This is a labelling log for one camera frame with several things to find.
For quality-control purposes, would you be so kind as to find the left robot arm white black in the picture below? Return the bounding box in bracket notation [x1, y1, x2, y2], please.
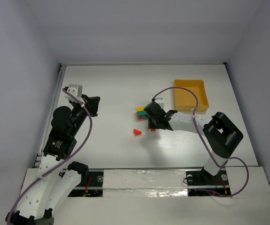
[6, 94, 100, 225]

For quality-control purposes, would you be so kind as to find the teal arch block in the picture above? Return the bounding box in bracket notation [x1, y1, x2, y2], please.
[137, 111, 148, 117]

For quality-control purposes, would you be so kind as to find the yellow arch block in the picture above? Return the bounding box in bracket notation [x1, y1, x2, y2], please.
[136, 106, 145, 112]

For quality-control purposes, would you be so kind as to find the aluminium rail left edge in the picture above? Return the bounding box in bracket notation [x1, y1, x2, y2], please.
[32, 63, 67, 168]

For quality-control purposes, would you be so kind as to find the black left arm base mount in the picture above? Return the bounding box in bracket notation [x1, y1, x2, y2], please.
[83, 170, 104, 188]

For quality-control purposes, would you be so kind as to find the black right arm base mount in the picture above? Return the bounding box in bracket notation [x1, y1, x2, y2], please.
[185, 170, 229, 186]

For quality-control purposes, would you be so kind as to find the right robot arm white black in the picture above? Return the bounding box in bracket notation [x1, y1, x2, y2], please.
[144, 102, 243, 179]

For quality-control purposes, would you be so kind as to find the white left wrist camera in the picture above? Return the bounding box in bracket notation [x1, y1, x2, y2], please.
[64, 84, 83, 103]

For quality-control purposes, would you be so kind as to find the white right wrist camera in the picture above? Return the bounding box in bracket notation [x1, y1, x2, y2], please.
[154, 97, 164, 108]

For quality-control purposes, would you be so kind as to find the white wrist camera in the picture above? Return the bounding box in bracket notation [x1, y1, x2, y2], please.
[64, 84, 83, 103]
[154, 97, 164, 108]

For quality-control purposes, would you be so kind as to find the red triangle block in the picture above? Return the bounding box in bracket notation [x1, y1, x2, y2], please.
[133, 129, 142, 136]

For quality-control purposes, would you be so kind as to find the yellow plastic tray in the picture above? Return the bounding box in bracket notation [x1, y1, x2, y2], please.
[173, 80, 209, 113]

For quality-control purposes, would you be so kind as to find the white foam base board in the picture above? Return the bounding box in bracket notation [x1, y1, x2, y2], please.
[54, 166, 270, 225]

